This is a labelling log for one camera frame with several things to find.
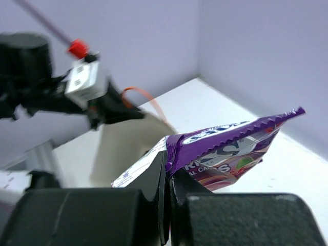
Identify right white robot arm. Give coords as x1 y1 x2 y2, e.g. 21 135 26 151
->
1 151 326 245

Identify aluminium front rail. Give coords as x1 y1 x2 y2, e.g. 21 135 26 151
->
1 140 64 182

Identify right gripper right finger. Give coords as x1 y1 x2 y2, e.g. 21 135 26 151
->
170 170 325 246

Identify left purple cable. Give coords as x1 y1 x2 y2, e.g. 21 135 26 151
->
14 0 90 59

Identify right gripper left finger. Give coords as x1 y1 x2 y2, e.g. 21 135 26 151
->
1 151 168 245

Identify purple blue snack bar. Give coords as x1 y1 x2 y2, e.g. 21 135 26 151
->
111 107 305 191

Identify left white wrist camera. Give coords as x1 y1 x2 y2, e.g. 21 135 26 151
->
65 59 107 109

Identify white paper bag orange handles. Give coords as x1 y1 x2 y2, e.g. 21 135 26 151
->
89 87 177 188

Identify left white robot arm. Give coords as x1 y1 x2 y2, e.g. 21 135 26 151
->
1 32 145 130

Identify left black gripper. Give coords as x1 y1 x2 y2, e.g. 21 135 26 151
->
56 74 145 130

